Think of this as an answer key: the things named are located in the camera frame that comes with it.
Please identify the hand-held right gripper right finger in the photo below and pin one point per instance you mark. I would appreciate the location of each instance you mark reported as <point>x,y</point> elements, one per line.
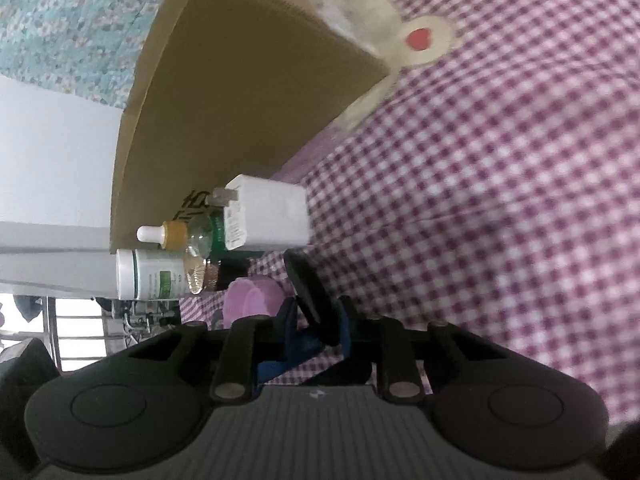
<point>350,331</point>

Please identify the yellow dropper bottle white cap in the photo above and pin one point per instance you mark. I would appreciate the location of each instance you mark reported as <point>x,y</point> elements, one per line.
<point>175,235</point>

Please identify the white charger adapter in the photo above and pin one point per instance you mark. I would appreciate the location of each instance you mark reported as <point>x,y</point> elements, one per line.
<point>270,210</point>

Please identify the black round case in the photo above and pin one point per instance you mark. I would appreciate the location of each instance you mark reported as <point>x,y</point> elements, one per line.
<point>307,285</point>

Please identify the white jar green label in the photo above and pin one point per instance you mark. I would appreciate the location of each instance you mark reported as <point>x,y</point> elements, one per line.
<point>150,272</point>

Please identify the brown cardboard box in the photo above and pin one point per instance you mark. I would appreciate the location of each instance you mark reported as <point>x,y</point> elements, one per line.
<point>240,85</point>

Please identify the gold lid jar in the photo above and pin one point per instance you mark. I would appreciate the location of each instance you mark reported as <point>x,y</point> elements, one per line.
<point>197,275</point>

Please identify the floral teal blanket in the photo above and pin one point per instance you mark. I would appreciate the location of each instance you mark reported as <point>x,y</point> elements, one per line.
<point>65,25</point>

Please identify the metal window railing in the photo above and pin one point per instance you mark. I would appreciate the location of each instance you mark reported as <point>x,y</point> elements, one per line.
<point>75,330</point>

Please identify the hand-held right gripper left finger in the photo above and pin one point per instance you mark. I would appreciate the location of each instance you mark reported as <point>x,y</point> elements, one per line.
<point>300,351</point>

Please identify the purple bowl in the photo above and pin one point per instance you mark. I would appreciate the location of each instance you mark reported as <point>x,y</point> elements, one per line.
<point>252,300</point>

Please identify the purple checked bed sheet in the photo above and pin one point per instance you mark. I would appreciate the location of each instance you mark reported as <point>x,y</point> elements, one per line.
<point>475,185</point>

